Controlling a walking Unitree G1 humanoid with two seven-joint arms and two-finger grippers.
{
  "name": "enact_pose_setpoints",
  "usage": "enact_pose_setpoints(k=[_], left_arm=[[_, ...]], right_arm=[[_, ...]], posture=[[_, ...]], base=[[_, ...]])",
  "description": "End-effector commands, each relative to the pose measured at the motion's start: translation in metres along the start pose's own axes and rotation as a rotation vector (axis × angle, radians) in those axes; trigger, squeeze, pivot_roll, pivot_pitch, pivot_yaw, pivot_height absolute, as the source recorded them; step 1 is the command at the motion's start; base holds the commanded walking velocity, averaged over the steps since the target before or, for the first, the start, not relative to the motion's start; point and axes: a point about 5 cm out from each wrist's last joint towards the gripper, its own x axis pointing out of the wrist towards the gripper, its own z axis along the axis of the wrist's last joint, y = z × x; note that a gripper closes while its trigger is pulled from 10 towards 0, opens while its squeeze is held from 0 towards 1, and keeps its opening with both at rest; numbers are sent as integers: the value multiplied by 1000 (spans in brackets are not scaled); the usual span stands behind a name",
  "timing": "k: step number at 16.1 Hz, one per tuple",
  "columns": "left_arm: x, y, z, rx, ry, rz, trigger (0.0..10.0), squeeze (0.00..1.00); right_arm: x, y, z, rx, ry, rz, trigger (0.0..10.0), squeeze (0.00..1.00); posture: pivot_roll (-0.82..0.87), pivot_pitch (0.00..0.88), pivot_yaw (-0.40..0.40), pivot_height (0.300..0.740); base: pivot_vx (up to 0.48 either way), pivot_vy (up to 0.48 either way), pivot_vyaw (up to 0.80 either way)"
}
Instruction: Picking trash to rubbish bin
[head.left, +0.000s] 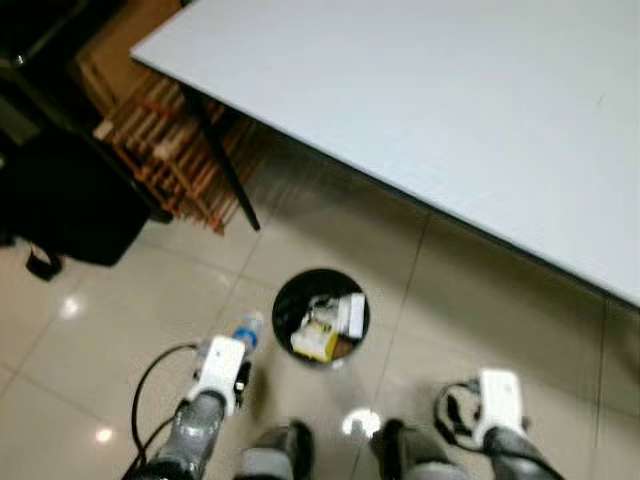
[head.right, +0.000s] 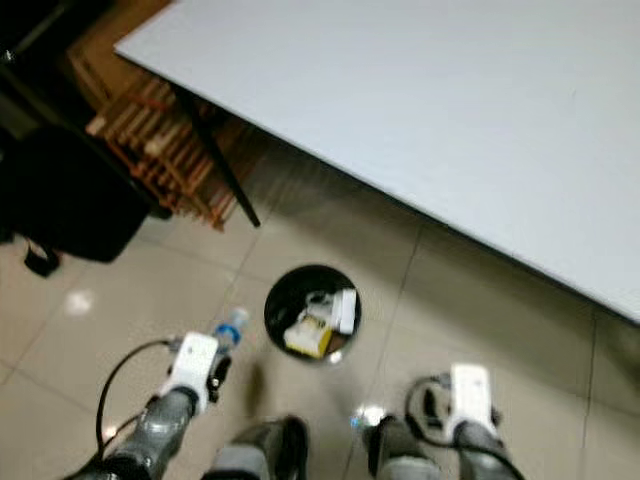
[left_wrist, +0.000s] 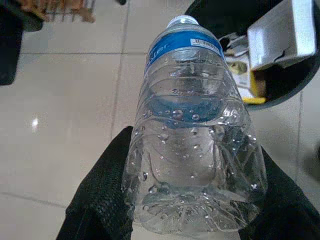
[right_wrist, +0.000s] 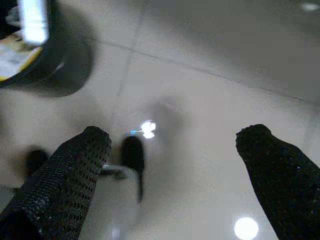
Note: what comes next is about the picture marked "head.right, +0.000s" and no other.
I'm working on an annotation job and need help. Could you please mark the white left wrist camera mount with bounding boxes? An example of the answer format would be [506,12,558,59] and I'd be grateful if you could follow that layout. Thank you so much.
[168,332,229,413]

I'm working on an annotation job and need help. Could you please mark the clear plastic water bottle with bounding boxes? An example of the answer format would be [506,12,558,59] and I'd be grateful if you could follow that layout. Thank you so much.
[216,307,251,351]

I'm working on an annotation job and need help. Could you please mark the black round rubbish bin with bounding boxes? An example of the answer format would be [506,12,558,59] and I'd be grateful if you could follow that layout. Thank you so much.
[263,264,362,365]

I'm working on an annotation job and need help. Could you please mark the black table leg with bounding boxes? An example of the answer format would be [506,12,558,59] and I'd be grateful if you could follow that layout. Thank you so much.
[172,85,261,229]

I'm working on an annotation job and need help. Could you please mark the robot right leg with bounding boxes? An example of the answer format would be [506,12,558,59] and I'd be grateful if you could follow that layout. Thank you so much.
[365,415,451,480]

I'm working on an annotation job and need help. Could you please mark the black bag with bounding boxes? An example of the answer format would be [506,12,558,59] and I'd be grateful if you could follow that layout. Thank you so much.
[0,125,156,278]

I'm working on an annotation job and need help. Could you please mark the brown cardboard box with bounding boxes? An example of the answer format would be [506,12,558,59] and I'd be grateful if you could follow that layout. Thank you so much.
[65,0,171,111]

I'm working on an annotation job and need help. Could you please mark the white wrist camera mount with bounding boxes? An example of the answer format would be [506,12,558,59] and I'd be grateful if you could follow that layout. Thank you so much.
[168,332,229,413]
[448,363,501,441]

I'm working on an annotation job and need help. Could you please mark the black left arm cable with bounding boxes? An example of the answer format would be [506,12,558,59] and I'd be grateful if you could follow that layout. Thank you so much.
[96,338,176,461]

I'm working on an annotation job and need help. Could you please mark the white paper trash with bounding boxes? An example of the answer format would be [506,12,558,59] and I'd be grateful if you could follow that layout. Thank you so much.
[328,288,359,336]

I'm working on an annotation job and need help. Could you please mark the robot left leg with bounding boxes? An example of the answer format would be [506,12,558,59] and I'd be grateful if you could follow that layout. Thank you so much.
[210,415,311,480]

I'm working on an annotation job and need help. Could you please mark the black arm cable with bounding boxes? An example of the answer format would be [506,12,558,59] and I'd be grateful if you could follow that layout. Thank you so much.
[405,373,456,446]
[96,338,176,461]

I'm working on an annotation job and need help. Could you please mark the robot leg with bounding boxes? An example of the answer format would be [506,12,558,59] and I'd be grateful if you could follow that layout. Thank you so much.
[210,415,311,480]
[365,415,451,480]

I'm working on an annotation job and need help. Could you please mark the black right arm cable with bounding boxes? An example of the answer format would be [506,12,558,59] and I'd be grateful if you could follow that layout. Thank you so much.
[405,373,456,446]

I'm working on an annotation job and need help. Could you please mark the wooden slatted crate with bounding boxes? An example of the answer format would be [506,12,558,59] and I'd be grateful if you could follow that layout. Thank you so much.
[85,75,261,231]

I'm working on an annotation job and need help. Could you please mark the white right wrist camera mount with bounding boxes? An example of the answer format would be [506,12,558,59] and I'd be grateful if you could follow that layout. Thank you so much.
[448,363,501,441]

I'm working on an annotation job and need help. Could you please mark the yellow cardboard box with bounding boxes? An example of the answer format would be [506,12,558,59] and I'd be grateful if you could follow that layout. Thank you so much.
[284,312,333,359]

